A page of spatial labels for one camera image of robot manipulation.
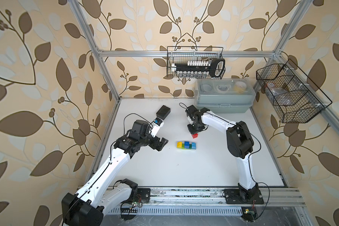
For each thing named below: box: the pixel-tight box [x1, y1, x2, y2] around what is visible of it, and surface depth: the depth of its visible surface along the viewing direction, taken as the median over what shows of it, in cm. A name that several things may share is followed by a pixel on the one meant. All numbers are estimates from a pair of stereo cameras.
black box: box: [156, 104, 171, 121], surface depth 110 cm
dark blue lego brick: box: [184, 141, 190, 149], surface depth 91 cm
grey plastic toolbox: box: [194, 78, 257, 113], surface depth 104 cm
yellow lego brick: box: [176, 141, 183, 149], surface depth 91 cm
